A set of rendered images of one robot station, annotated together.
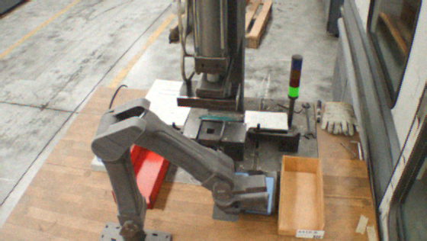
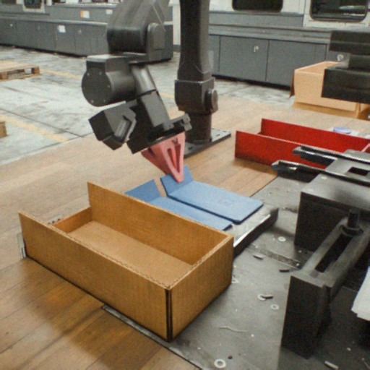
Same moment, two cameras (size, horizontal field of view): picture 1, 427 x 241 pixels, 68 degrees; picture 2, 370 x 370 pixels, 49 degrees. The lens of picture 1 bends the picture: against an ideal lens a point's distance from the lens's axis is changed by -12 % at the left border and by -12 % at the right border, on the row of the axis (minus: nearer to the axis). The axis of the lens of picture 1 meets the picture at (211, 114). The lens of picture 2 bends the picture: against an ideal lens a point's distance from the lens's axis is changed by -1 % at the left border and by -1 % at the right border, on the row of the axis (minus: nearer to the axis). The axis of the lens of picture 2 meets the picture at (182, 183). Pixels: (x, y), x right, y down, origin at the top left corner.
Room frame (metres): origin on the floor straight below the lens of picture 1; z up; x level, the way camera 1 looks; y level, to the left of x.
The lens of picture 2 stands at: (0.91, -0.60, 1.23)
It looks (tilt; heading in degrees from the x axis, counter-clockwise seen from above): 25 degrees down; 116
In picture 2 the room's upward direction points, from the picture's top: straight up
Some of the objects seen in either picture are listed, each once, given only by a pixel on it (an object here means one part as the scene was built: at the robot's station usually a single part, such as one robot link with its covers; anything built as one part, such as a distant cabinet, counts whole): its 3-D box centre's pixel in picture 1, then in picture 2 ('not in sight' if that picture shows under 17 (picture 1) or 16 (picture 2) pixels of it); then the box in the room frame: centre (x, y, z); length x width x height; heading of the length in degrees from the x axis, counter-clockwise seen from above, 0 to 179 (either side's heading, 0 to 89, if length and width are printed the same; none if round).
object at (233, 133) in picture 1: (215, 130); (360, 178); (0.91, -0.01, 0.98); 0.20 x 0.10 x 0.01; 79
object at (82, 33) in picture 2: not in sight; (65, 28); (-5.54, 6.79, 0.49); 5.51 x 1.02 x 0.97; 165
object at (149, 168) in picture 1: (144, 170); (302, 148); (0.78, 0.22, 0.93); 0.25 x 0.12 x 0.06; 169
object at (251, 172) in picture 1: (247, 190); (206, 218); (0.70, -0.10, 0.91); 0.17 x 0.16 x 0.02; 79
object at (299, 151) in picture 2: not in sight; (315, 155); (0.83, 0.06, 0.98); 0.07 x 0.02 x 0.01; 169
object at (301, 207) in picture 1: (301, 195); (119, 251); (0.65, -0.25, 0.93); 0.25 x 0.13 x 0.08; 169
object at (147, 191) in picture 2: (260, 193); (175, 208); (0.67, -0.13, 0.93); 0.15 x 0.07 x 0.03; 168
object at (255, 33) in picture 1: (225, 17); not in sight; (4.14, -0.22, 0.07); 1.20 x 1.00 x 0.14; 162
